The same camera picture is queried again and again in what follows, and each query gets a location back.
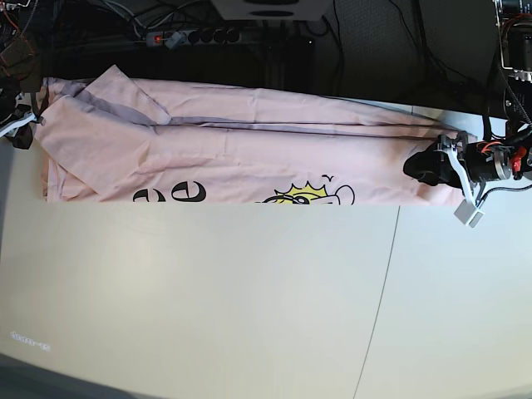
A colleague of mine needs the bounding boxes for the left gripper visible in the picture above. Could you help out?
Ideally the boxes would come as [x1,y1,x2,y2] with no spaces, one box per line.
[403,131,531,206]

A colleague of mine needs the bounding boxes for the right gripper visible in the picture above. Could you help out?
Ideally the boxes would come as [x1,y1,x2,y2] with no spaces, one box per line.
[0,81,37,150]

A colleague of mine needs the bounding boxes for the pink T-shirt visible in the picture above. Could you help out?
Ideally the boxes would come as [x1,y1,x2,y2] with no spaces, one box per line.
[35,66,462,205]

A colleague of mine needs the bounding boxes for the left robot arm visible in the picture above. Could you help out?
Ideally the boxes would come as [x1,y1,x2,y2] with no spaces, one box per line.
[403,1,531,207]

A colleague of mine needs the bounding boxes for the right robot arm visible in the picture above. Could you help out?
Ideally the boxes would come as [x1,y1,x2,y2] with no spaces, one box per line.
[1,1,42,150]

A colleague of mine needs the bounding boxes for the black power strip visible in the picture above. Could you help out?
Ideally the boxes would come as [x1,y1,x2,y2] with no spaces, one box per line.
[145,27,243,49]

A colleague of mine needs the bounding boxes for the black power adapter box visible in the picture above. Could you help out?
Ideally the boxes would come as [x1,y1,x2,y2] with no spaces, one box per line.
[283,35,315,63]

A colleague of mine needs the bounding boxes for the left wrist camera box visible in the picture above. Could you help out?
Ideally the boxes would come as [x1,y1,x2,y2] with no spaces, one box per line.
[454,199,485,229]

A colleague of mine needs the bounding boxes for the aluminium table leg post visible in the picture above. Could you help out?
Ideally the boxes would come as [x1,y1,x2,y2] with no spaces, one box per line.
[264,45,284,90]

